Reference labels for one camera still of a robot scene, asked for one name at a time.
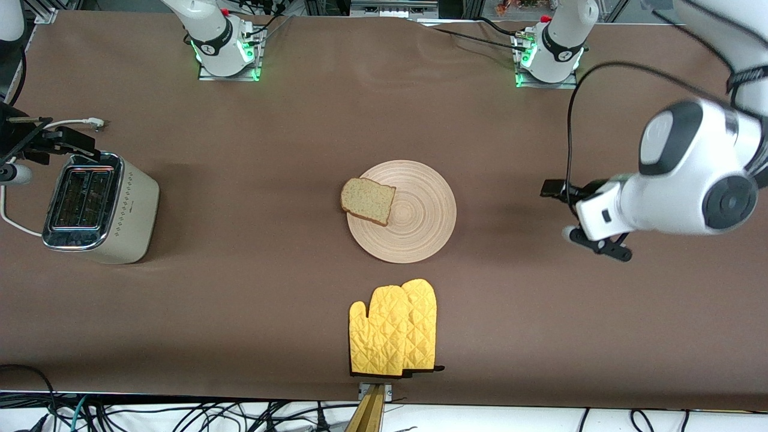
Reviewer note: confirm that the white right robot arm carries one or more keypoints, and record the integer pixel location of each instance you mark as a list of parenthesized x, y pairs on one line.
[(210, 30)]

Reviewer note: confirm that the metal beam bracket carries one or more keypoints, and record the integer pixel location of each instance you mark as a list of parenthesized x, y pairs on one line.
[(389, 393)]

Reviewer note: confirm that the yellow quilted oven mitt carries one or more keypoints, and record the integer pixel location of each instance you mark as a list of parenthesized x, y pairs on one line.
[(423, 324), (378, 336)]

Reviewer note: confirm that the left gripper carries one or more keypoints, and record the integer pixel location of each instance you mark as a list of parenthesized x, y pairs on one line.
[(577, 194)]

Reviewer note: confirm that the round wooden plate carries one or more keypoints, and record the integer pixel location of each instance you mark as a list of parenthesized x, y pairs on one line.
[(420, 222)]

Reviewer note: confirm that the aluminium frame profile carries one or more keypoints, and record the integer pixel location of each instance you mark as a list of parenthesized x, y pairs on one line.
[(51, 11)]

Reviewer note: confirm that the brown bread slice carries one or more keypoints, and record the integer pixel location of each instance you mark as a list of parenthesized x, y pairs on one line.
[(367, 201)]

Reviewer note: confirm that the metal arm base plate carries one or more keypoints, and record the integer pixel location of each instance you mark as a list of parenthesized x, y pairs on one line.
[(570, 83), (252, 66)]

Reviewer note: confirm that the yellow camera stand beam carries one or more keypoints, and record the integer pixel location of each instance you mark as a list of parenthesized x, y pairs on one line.
[(367, 414)]

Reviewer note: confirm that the cream and chrome toaster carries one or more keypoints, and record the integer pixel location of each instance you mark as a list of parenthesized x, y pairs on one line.
[(102, 210)]

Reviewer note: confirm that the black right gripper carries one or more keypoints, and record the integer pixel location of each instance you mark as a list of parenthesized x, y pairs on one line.
[(31, 142)]

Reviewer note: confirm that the grey background device box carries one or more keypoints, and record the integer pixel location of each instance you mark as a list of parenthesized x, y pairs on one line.
[(393, 7)]

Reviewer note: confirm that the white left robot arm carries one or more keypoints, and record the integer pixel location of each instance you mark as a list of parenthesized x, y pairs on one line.
[(690, 174)]

